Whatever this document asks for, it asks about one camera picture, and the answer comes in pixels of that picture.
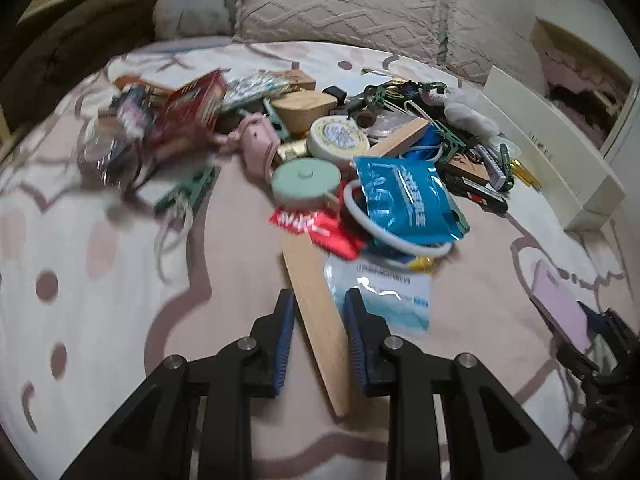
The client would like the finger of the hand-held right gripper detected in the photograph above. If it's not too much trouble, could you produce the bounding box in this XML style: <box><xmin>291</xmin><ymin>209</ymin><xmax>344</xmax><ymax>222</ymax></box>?
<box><xmin>555</xmin><ymin>340</ymin><xmax>608</xmax><ymax>386</ymax></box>
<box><xmin>577</xmin><ymin>300</ymin><xmax>640</xmax><ymax>356</ymax></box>

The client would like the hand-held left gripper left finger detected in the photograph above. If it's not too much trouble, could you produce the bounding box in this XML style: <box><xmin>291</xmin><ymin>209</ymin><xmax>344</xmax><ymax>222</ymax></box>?
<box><xmin>60</xmin><ymin>289</ymin><xmax>297</xmax><ymax>480</ymax></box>

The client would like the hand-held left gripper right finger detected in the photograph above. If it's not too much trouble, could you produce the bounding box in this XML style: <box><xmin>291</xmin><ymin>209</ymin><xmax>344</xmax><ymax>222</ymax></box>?
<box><xmin>345</xmin><ymin>289</ymin><xmax>581</xmax><ymax>480</ymax></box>

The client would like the wooden ruler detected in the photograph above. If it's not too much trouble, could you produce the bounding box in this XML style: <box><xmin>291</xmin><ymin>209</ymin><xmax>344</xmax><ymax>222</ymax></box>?
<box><xmin>281</xmin><ymin>232</ymin><xmax>353</xmax><ymax>418</ymax></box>

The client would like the purple sticky note pad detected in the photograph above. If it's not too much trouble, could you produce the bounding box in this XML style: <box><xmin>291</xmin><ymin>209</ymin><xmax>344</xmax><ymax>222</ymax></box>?
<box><xmin>529</xmin><ymin>259</ymin><xmax>593</xmax><ymax>353</ymax></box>

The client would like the white cardboard box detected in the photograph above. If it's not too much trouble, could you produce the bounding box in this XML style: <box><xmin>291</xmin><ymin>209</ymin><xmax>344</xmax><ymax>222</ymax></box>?
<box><xmin>485</xmin><ymin>65</ymin><xmax>628</xmax><ymax>233</ymax></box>

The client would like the white blue wipes packet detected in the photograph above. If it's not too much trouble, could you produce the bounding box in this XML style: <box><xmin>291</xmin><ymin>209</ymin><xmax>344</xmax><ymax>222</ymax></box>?
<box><xmin>324</xmin><ymin>255</ymin><xmax>435</xmax><ymax>332</ymax></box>

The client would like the red foil packet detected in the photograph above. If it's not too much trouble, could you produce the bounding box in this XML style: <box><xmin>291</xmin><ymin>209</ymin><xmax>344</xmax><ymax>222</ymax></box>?
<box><xmin>269</xmin><ymin>207</ymin><xmax>368</xmax><ymax>261</ymax></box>

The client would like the blue foil packet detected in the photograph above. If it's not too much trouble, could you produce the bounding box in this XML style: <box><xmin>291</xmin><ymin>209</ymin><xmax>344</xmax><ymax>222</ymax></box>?
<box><xmin>352</xmin><ymin>156</ymin><xmax>472</xmax><ymax>246</ymax></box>

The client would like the mint round tape measure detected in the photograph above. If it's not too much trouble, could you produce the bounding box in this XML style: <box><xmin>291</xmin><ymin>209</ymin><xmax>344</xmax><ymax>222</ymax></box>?
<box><xmin>271</xmin><ymin>157</ymin><xmax>342</xmax><ymax>208</ymax></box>

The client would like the gold lighter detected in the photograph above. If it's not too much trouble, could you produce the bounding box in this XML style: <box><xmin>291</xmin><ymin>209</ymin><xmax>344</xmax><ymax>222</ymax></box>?
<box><xmin>510</xmin><ymin>160</ymin><xmax>543</xmax><ymax>192</ymax></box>

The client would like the black folding knife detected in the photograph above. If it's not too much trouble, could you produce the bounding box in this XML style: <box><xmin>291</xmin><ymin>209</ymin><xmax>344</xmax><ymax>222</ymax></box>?
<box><xmin>445</xmin><ymin>172</ymin><xmax>510</xmax><ymax>213</ymax></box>

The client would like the round cream tin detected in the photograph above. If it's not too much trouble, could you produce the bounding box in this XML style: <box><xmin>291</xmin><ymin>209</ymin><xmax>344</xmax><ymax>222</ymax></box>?
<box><xmin>306</xmin><ymin>116</ymin><xmax>371</xmax><ymax>161</ymax></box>

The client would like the dark clothes pile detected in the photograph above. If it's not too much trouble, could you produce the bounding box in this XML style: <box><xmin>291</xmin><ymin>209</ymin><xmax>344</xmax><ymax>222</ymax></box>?
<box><xmin>547</xmin><ymin>85</ymin><xmax>626</xmax><ymax>141</ymax></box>

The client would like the oval wooden box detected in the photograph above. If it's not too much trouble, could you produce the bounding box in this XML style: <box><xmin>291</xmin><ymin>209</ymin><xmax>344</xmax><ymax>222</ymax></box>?
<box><xmin>270</xmin><ymin>91</ymin><xmax>338</xmax><ymax>136</ymax></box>

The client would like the pink clothes pile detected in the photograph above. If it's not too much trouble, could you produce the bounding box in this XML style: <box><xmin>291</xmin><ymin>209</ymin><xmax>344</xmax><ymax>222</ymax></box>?
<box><xmin>542</xmin><ymin>42</ymin><xmax>633</xmax><ymax>111</ymax></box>

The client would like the crumpled white plastic bag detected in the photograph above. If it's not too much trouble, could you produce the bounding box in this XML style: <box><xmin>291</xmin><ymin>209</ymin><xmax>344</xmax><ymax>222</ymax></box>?
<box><xmin>442</xmin><ymin>87</ymin><xmax>501</xmax><ymax>138</ymax></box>

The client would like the red cigarette pack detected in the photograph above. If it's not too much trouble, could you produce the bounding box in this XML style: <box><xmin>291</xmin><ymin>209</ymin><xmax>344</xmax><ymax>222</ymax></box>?
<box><xmin>152</xmin><ymin>70</ymin><xmax>228</xmax><ymax>148</ymax></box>

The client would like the floral fabric pouch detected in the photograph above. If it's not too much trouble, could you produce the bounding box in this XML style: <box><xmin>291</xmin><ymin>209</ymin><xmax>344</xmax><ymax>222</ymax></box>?
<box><xmin>222</xmin><ymin>72</ymin><xmax>293</xmax><ymax>111</ymax></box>

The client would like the engraved wooden square box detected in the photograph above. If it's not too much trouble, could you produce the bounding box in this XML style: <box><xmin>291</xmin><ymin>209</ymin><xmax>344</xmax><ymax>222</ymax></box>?
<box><xmin>272</xmin><ymin>70</ymin><xmax>317</xmax><ymax>92</ymax></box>

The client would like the multicoloured crochet pouch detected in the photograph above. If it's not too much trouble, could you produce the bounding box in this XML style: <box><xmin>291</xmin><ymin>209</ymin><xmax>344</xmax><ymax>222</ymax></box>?
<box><xmin>110</xmin><ymin>87</ymin><xmax>156</xmax><ymax>136</ymax></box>

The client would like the wardrobe shelf niche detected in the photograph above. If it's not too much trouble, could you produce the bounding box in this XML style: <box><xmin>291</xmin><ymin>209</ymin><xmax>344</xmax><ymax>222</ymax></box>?
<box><xmin>529</xmin><ymin>15</ymin><xmax>636</xmax><ymax>146</ymax></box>

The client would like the brown leather case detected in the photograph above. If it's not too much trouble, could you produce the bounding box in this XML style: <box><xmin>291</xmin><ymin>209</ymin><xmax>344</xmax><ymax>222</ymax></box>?
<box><xmin>114</xmin><ymin>74</ymin><xmax>151</xmax><ymax>92</ymax></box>

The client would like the knitted beige pillow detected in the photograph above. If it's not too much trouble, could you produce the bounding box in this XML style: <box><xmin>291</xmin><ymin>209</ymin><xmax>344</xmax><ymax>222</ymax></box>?
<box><xmin>232</xmin><ymin>0</ymin><xmax>448</xmax><ymax>58</ymax></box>
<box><xmin>440</xmin><ymin>0</ymin><xmax>548</xmax><ymax>93</ymax></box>

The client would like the grey plush cushion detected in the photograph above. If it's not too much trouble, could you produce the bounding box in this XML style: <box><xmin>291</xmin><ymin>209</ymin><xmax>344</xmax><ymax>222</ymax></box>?
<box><xmin>151</xmin><ymin>0</ymin><xmax>236</xmax><ymax>41</ymax></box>

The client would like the brown duvet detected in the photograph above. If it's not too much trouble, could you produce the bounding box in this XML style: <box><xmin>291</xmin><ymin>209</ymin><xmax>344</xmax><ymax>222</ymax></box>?
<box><xmin>0</xmin><ymin>0</ymin><xmax>181</xmax><ymax>136</ymax></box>

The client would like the white plastic ring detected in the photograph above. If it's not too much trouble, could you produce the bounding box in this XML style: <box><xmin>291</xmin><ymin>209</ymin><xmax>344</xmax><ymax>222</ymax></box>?
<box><xmin>341</xmin><ymin>180</ymin><xmax>451</xmax><ymax>260</ymax></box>

